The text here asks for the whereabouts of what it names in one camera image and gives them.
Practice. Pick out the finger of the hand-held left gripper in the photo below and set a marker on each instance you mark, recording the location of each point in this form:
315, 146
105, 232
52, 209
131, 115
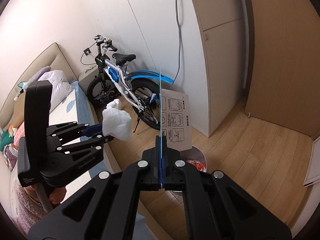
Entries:
97, 140
92, 130

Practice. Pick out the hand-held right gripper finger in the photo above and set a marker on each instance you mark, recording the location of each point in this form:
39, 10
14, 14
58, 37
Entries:
164, 170
159, 170

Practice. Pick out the white tissue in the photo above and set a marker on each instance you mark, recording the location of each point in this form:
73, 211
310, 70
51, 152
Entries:
116, 122

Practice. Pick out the white instruction card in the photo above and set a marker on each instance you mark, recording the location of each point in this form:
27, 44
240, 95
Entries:
176, 122

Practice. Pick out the brown pillow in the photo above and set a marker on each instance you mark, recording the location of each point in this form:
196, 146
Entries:
18, 112

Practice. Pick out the white plastic bag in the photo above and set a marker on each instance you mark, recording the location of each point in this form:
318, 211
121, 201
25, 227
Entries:
22, 87

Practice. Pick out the pink striped folded quilt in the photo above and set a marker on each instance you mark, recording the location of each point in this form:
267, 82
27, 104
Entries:
20, 131

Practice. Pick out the orange green plush toy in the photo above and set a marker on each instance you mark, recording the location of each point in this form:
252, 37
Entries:
11, 130

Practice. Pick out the large white pillow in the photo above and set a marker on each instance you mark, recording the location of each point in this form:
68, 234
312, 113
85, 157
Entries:
60, 85

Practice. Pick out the lavender grey folded cloth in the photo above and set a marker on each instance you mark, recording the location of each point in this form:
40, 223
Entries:
41, 73

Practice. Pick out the green folded cloth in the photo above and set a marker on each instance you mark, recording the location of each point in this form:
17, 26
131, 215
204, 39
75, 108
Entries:
5, 141

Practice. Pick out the grey nightstand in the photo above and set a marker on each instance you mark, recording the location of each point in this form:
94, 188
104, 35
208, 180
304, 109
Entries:
83, 80

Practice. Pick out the beige bed headboard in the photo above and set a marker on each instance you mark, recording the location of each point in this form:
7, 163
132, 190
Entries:
50, 57

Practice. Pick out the brown striped quilt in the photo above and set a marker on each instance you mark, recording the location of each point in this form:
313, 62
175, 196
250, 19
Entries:
10, 157

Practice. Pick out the white blue bicycle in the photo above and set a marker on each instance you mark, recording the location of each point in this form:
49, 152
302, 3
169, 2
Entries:
120, 80

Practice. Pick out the blue water bottle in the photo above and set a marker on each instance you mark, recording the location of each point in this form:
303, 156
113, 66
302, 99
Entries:
113, 75

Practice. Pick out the person's leg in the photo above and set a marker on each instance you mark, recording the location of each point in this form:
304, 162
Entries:
57, 195

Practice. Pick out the metal door stopper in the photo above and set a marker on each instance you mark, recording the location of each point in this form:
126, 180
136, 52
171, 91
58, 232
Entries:
249, 115

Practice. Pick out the white wardrobe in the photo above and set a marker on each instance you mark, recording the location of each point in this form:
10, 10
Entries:
220, 67

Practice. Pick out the wooden door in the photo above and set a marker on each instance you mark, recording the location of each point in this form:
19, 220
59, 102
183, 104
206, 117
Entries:
287, 55

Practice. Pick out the wall socket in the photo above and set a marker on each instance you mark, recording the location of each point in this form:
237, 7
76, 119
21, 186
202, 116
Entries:
87, 51

